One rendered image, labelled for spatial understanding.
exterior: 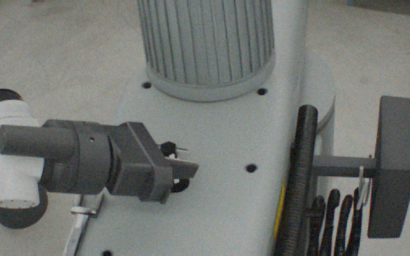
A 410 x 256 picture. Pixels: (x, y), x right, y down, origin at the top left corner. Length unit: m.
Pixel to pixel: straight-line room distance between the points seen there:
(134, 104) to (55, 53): 3.54
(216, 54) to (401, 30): 3.65
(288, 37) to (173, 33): 0.45
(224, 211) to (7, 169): 0.30
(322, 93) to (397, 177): 0.43
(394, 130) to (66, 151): 0.66
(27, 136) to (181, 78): 0.35
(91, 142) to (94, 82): 3.40
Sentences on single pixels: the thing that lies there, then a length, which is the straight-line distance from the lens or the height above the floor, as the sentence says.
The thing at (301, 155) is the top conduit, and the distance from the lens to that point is 1.04.
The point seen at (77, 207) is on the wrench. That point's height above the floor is 1.90.
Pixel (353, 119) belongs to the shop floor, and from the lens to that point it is 3.77.
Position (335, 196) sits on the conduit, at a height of 1.54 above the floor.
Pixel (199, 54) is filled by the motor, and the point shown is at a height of 1.97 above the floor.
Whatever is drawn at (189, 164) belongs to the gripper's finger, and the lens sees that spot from 0.87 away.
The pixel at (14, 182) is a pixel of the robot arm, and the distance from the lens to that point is 0.74.
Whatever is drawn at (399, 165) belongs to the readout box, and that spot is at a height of 1.73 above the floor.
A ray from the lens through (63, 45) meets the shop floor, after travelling 4.60.
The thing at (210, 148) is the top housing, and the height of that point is 1.89.
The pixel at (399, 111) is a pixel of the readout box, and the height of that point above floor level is 1.72.
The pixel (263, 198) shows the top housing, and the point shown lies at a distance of 0.88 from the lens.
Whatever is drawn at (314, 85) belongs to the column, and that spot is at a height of 1.56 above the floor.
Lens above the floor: 2.55
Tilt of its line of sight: 43 degrees down
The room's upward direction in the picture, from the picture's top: 7 degrees counter-clockwise
